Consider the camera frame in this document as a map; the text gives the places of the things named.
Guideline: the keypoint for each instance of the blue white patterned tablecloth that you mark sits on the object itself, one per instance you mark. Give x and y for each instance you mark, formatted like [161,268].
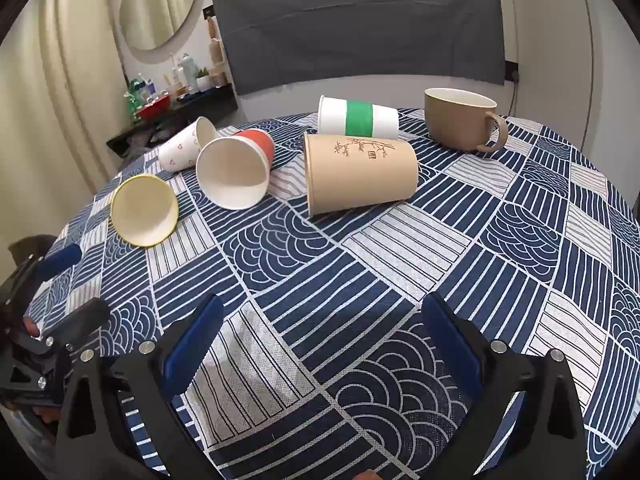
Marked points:
[380,280]

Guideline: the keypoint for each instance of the white pink-patterned paper cup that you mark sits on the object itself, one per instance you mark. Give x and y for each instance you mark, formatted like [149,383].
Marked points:
[182,152]

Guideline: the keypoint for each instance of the white green-banded paper cup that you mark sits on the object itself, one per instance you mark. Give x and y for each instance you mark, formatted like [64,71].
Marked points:
[357,117]

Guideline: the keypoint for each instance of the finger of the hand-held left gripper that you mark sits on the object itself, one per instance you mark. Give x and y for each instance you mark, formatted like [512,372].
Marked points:
[61,260]
[80,321]

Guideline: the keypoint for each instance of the green bottle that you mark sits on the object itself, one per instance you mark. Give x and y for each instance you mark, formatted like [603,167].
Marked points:
[133,102]

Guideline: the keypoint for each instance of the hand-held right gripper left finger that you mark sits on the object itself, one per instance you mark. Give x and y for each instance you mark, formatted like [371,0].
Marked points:
[194,347]

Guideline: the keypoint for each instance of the small potted plant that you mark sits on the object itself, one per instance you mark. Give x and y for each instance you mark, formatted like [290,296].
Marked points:
[203,80]

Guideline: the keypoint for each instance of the beige desktop organizer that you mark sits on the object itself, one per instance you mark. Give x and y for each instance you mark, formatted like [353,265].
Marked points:
[217,52]

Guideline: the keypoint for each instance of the brown kraft paper cup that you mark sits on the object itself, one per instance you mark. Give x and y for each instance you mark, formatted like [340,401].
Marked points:
[360,175]

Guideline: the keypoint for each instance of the yellow paper cup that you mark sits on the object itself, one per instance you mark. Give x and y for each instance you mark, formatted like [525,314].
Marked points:
[145,210]

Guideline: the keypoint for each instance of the black side shelf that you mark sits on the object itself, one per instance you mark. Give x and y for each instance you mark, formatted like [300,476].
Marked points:
[200,105]

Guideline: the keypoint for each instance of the grey hanging cloth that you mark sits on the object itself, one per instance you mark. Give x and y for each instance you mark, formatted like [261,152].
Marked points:
[360,25]

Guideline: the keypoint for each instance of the beige ceramic mug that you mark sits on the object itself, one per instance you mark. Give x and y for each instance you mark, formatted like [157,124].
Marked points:
[460,120]

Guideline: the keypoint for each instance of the beige curtain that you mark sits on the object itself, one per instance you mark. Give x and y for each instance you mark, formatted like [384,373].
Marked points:
[55,90]

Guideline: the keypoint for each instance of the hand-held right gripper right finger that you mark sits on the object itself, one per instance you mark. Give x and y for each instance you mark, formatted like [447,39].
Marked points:
[450,345]

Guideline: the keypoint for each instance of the red bowl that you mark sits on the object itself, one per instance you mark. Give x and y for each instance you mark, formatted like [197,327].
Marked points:
[155,110]

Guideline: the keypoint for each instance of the white cabinet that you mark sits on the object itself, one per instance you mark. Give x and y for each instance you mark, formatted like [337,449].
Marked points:
[555,40]

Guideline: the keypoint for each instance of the pale tall bottle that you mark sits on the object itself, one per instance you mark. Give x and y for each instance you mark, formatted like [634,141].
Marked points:
[187,71]

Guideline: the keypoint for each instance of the red paper cup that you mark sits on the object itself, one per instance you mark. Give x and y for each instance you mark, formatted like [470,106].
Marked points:
[235,170]

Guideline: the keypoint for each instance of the black wall socket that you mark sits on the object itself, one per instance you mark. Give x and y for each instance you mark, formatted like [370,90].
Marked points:
[512,71]

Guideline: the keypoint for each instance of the round wall mirror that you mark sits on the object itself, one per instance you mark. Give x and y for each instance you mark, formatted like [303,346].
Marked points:
[160,2]

